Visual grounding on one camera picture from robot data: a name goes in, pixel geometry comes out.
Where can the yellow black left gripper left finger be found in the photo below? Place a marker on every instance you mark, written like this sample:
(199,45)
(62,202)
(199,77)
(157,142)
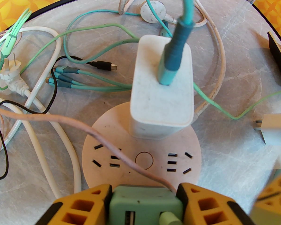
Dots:
(84,205)

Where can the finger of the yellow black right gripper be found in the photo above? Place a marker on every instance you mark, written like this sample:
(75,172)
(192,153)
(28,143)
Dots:
(276,200)

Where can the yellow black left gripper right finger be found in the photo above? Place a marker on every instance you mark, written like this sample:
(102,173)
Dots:
(206,207)

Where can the green USB charger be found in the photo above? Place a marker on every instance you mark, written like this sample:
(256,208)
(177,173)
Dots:
(142,203)

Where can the light teal plug adapter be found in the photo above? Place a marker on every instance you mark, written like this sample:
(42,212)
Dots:
(276,129)

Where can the round pink power socket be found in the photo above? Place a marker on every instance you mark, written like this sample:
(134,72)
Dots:
(103,135)

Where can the white USB charger block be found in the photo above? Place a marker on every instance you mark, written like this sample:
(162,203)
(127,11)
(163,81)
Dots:
(159,106)

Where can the orange desk calculator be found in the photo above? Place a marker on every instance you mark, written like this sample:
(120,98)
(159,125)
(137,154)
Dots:
(279,55)

